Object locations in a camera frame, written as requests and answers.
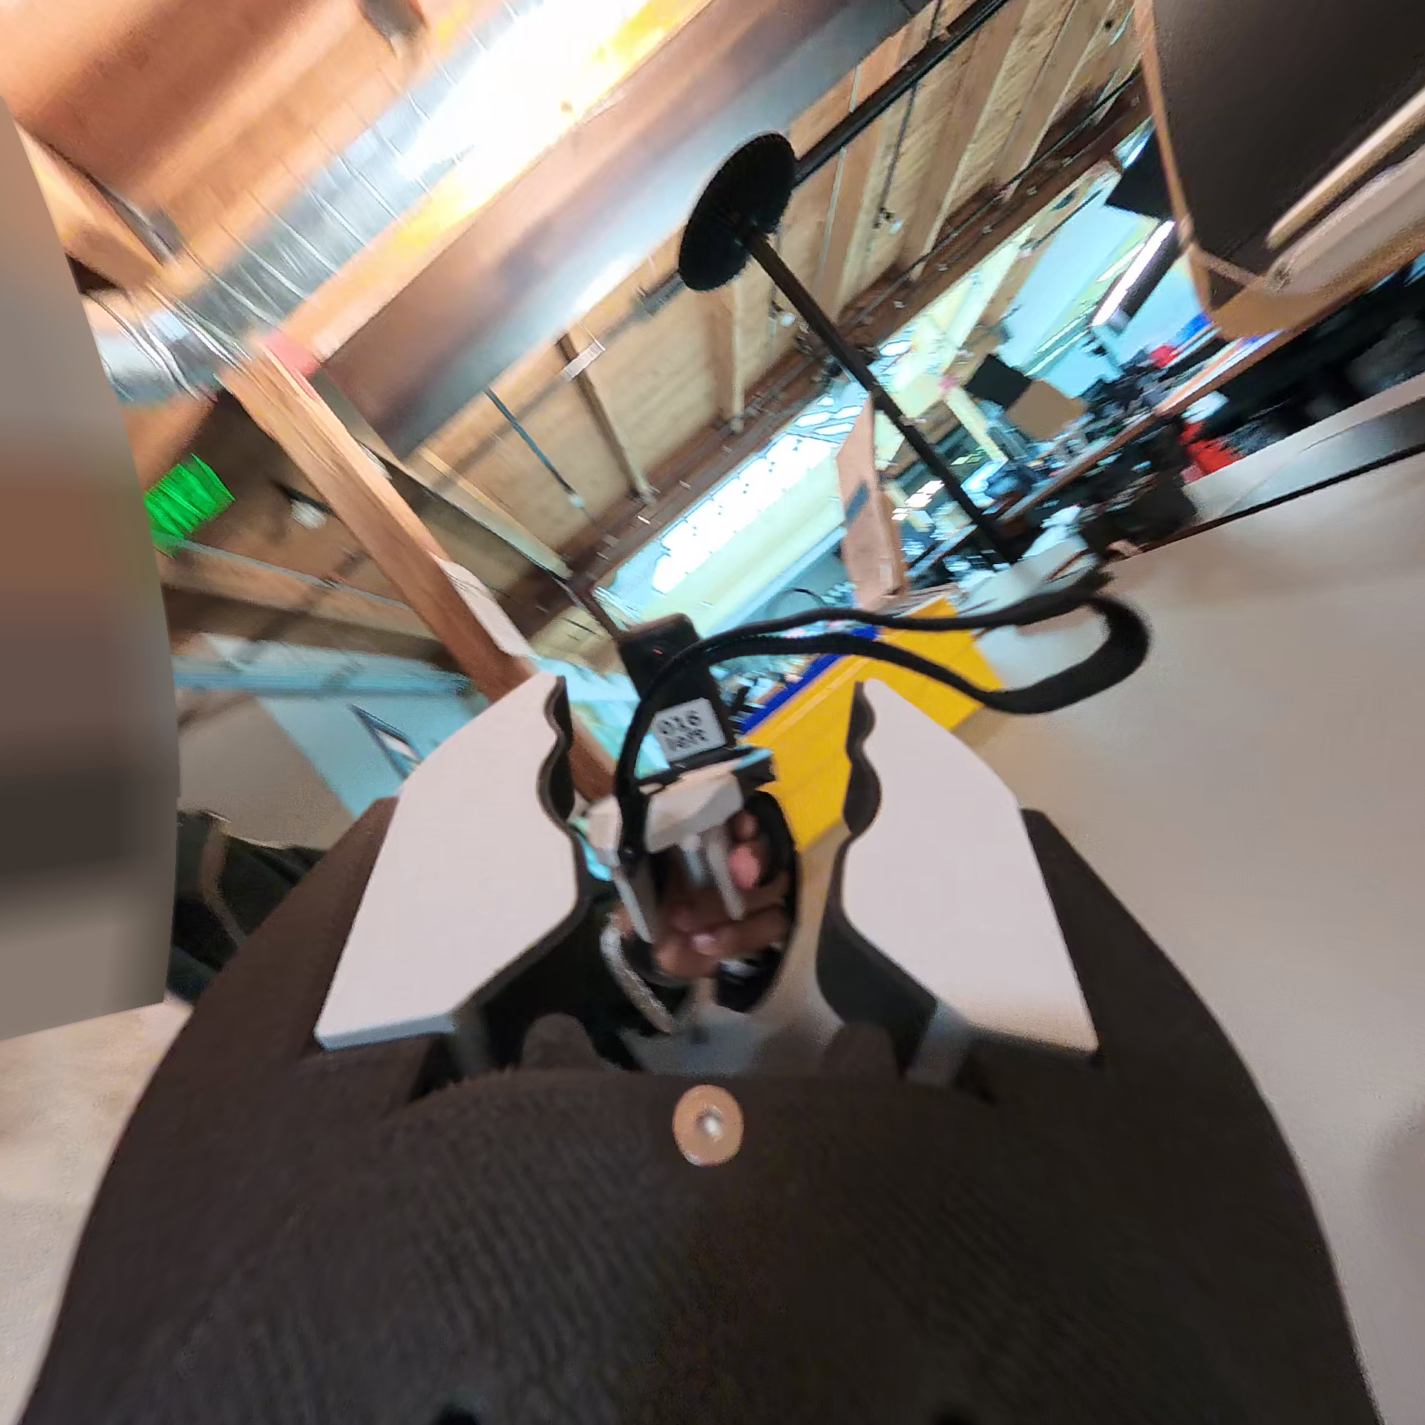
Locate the green exit sign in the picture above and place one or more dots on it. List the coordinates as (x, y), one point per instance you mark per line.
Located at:
(189, 501)

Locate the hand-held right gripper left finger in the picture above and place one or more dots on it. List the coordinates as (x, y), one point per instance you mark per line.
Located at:
(445, 891)

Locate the grey desk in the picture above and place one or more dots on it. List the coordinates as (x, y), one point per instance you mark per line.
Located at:
(1226, 779)

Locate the silver ventilation duct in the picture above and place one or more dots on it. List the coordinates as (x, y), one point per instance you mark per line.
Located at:
(223, 323)

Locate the person's left hand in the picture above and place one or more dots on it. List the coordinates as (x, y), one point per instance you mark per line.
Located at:
(724, 940)

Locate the cardboard sign board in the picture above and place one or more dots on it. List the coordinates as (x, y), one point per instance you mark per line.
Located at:
(869, 501)

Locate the white notice sheet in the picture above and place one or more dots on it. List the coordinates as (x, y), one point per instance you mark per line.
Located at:
(484, 608)

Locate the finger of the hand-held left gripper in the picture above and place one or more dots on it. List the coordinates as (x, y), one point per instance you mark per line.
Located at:
(696, 801)
(603, 830)

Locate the yellow plastic bin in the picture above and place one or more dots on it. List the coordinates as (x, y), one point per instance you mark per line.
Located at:
(813, 757)

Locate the black pole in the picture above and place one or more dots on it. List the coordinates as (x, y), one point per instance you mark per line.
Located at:
(735, 211)

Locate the wooden pillar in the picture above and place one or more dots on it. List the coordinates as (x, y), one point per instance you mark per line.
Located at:
(367, 501)

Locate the silver watch band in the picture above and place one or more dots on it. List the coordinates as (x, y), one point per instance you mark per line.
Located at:
(635, 979)

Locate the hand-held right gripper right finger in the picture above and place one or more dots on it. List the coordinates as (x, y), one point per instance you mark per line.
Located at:
(958, 891)

